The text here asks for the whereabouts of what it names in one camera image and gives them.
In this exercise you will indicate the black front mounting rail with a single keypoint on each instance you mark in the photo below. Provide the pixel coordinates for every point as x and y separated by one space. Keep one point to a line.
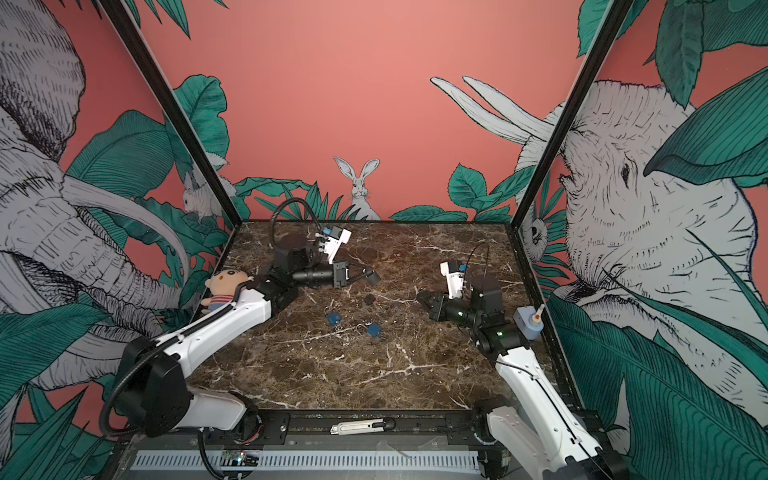
459 427

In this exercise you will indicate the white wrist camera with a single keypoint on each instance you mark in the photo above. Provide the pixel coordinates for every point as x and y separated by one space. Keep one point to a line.
454 273
330 240

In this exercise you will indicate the black right frame post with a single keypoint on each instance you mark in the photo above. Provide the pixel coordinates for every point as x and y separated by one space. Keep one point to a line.
610 25

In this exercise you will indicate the blue padlock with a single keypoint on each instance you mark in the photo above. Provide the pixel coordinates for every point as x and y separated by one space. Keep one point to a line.
334 319
374 330

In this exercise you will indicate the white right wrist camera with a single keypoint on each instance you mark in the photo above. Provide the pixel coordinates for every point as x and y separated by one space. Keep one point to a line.
454 273

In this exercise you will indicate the white utility knife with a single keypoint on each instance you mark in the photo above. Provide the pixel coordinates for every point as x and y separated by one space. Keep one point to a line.
366 426

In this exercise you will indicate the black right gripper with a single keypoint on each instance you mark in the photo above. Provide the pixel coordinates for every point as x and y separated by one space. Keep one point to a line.
444 310

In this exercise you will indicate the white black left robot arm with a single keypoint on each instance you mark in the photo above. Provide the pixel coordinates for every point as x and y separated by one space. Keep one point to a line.
150 393

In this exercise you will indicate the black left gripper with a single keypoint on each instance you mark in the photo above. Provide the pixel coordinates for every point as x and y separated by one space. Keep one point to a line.
342 274

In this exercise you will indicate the white slotted cable duct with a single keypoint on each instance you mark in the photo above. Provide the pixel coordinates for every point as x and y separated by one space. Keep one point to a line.
308 460

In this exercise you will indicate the black padlock front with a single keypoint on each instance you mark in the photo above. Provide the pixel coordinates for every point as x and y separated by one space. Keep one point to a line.
372 277

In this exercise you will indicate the black left frame post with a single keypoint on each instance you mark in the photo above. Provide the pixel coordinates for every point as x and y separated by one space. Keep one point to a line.
123 22

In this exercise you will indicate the black frame post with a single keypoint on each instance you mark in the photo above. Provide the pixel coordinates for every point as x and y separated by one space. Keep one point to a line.
610 25
123 22

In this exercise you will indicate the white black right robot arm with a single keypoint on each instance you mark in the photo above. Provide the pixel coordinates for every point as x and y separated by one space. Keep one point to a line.
545 437

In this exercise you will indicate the plush doll striped shirt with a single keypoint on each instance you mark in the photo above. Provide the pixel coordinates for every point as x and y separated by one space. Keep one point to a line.
222 286

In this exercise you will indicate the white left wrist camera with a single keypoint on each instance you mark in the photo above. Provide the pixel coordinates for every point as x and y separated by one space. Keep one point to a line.
330 240

